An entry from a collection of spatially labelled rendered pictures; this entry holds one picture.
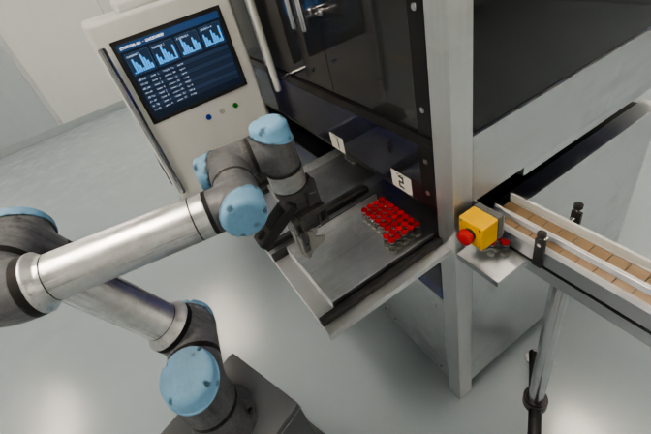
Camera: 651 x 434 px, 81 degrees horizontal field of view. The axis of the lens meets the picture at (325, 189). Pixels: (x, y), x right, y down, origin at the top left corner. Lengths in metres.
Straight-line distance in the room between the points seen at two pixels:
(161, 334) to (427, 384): 1.23
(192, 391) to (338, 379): 1.13
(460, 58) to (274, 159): 0.40
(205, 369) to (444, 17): 0.81
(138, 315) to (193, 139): 0.92
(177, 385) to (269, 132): 0.53
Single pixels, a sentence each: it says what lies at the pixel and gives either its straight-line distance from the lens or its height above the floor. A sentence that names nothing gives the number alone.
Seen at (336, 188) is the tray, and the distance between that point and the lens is 1.37.
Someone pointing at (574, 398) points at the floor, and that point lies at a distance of 1.93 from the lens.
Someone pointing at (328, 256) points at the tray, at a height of 0.88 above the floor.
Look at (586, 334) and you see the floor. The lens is 2.08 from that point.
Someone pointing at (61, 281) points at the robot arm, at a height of 1.36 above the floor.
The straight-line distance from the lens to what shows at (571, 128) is 1.29.
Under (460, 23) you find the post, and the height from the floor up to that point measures 1.47.
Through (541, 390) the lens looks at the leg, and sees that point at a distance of 1.64.
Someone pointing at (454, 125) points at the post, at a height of 1.27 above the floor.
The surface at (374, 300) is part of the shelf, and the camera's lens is 1.02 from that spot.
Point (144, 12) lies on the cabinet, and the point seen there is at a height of 1.53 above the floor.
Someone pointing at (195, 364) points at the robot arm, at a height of 1.02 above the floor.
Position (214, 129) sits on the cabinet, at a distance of 1.68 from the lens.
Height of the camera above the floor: 1.70
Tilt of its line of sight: 36 degrees down
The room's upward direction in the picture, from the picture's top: 16 degrees counter-clockwise
